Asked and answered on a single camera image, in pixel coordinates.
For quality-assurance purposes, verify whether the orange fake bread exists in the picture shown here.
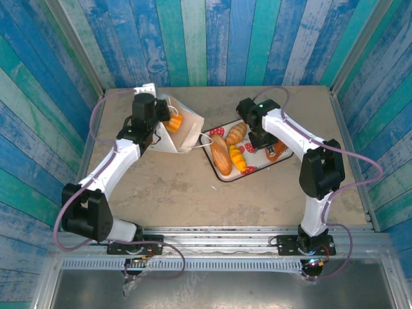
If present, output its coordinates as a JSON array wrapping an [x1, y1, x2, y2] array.
[[265, 140, 288, 162]]

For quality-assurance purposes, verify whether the orange ridged fake bun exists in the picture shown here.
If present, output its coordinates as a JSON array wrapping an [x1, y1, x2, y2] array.
[[163, 113, 184, 134]]

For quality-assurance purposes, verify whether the white printed paper bag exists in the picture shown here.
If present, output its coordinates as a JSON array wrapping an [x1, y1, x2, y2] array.
[[147, 93, 214, 155]]

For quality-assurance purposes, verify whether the brown fake croissant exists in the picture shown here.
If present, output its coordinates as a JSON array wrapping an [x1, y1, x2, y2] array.
[[225, 122, 248, 146]]

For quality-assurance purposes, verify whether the yellow striped fake bread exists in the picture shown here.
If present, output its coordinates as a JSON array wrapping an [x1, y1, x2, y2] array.
[[228, 144, 248, 173]]

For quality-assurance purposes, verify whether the long brown fake loaf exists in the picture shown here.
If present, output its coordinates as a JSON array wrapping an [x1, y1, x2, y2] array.
[[210, 133, 234, 176]]

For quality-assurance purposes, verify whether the white strawberry print tray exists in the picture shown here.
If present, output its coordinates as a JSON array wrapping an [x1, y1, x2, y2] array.
[[199, 119, 294, 183]]

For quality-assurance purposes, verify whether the steel sheet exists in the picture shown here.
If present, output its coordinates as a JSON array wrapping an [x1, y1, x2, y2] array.
[[48, 269, 398, 309]]

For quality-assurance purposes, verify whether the clear plastic scrap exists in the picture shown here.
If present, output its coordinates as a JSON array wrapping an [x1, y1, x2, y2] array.
[[121, 276, 143, 297]]

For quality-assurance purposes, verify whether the aluminium table side rail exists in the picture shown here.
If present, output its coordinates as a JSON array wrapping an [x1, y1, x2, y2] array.
[[328, 86, 381, 232], [61, 91, 107, 232]]

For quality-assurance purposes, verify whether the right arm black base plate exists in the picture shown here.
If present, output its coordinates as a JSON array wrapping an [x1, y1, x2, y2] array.
[[276, 234, 336, 257]]

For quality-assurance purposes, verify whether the aluminium rail frame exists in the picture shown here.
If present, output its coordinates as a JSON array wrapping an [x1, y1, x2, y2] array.
[[48, 225, 395, 258]]

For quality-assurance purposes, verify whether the aluminium corner post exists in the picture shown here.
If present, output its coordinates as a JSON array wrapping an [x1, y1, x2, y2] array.
[[44, 0, 106, 97], [330, 0, 389, 94]]

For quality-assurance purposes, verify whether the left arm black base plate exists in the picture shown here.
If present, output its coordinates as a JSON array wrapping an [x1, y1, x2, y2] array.
[[106, 234, 165, 256]]

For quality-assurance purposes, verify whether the grey slotted cable duct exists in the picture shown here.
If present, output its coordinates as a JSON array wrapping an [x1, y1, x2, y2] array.
[[60, 258, 305, 272]]

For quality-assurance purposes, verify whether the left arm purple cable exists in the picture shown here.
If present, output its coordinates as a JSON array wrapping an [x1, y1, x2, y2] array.
[[53, 89, 187, 280]]

